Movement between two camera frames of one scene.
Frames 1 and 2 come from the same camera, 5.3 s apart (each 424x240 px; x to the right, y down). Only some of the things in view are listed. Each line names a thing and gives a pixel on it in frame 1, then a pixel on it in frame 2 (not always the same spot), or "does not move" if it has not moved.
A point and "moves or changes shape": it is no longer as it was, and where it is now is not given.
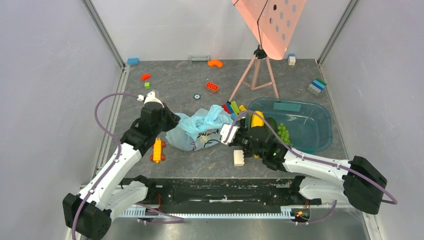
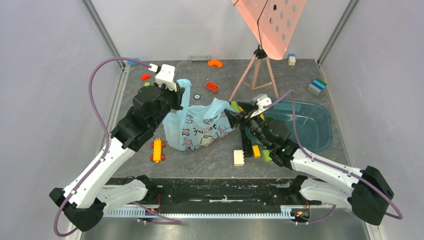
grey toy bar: [198, 59] does not move
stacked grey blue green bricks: [316, 86] does not move
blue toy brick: [133, 61] does not move
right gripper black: [241, 140] to [247, 117]
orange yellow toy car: [157, 155] does not move
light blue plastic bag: [201, 130] moves or changes shape
